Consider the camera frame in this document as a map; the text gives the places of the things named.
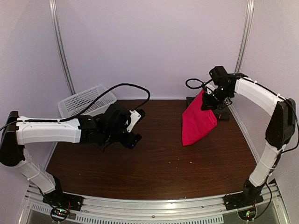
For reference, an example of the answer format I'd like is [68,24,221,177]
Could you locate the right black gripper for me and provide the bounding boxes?
[201,86,233,111]

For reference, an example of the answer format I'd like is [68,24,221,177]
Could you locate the black pinstriped shirt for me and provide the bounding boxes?
[186,97,231,121]

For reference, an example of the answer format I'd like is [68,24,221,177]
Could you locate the red garment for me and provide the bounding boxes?
[182,90,217,146]

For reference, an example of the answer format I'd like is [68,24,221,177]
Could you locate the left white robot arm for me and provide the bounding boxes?
[0,109,145,207]

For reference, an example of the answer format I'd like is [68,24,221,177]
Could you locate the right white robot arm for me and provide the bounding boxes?
[201,72,299,206]

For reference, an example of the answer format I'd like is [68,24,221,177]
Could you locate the white plastic laundry basket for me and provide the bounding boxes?
[58,85,117,118]

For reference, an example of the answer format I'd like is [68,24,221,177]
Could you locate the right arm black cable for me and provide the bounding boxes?
[185,78,213,90]

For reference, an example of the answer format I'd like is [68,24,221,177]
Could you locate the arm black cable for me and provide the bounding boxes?
[185,78,213,90]
[0,83,151,131]

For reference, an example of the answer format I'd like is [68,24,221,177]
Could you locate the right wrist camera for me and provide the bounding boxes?
[205,66,230,95]

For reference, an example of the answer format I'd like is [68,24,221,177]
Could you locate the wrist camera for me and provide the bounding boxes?
[205,66,230,95]
[106,104,147,133]

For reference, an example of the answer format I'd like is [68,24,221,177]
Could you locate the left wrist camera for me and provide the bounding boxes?
[106,104,147,133]

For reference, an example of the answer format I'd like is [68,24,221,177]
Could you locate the right aluminium corner post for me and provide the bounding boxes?
[235,0,255,73]

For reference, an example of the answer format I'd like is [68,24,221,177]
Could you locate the aluminium corner post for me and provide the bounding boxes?
[49,0,76,95]
[235,0,255,73]

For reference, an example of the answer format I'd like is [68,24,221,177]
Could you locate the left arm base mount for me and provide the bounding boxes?
[38,188,84,223]

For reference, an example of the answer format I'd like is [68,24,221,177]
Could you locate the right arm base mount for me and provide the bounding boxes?
[222,177,273,222]

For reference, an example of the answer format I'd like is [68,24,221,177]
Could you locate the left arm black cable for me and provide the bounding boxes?
[0,83,151,131]

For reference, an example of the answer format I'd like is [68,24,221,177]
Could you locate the left aluminium corner post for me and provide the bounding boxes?
[49,0,76,95]

